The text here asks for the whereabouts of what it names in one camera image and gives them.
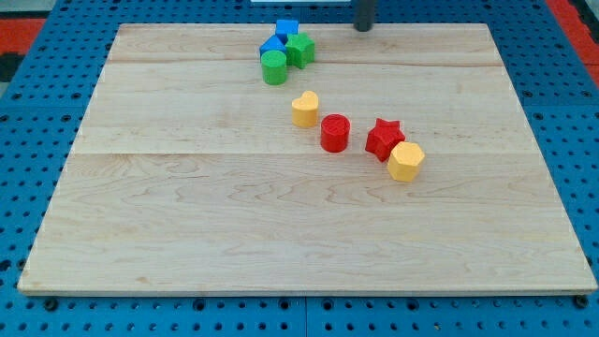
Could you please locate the red cylinder block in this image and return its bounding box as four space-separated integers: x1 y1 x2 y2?
320 114 351 153

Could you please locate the wooden board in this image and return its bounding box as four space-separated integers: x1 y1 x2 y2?
18 23 597 297

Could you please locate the green star block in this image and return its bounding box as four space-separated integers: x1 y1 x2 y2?
285 33 315 69

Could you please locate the green cylinder block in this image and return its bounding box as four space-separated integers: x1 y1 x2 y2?
260 51 287 85

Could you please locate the red star block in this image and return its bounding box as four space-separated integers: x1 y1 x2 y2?
365 118 405 162

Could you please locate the yellow heart block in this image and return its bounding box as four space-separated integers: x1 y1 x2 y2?
291 91 319 128

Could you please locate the blue cube block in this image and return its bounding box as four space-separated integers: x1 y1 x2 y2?
275 19 300 44

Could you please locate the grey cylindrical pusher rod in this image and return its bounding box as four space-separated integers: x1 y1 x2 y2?
353 0 378 32

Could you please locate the blue triangle block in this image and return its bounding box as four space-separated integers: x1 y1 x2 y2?
259 35 287 57

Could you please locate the yellow hexagon block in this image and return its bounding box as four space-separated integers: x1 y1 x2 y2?
387 141 426 182

